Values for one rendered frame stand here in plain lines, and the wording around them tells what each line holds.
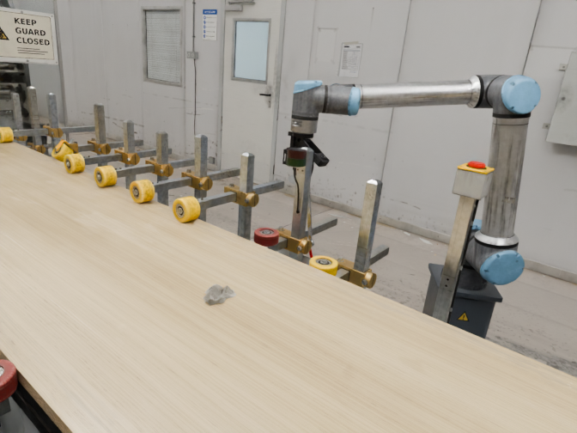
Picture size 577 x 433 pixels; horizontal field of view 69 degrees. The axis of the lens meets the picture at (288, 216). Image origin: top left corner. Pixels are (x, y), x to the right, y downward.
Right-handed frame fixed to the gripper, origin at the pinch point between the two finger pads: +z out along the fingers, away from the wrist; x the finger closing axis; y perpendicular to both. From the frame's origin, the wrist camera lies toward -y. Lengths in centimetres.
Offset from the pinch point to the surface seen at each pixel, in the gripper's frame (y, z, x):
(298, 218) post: -6.1, 6.3, 9.5
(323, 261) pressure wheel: -26.5, 9.6, 24.3
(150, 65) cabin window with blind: 472, -23, -263
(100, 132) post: 118, -2, 9
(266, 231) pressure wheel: -1.7, 9.5, 20.1
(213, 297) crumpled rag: -20, 10, 59
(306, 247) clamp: -9.8, 15.8, 8.7
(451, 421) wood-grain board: -73, 11, 56
